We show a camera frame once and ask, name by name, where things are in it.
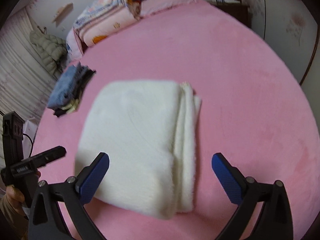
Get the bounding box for white floral wardrobe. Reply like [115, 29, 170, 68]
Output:
[241, 0, 319, 84]

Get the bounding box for white fluffy sweater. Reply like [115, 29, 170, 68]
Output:
[75, 80, 201, 219]

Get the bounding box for dark wooden nightstand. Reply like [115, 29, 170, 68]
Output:
[209, 2, 252, 28]

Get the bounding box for person's left hand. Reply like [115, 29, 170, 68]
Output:
[0, 169, 42, 233]

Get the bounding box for pink pillow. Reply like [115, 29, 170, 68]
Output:
[140, 0, 195, 18]

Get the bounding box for folded pale yellow garment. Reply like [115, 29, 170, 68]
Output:
[61, 99, 80, 113]

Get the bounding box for folded black garment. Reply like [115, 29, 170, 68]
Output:
[53, 66, 96, 118]

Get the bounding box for olive puffer jacket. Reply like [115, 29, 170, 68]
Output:
[29, 30, 67, 77]

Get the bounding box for folded blue jeans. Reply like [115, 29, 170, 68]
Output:
[47, 62, 88, 110]

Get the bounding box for pink bed sheet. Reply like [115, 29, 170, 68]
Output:
[34, 0, 319, 239]

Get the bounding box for black cable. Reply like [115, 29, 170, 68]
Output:
[22, 132, 34, 159]

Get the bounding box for folded pink patterned quilt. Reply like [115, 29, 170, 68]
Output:
[73, 0, 140, 47]

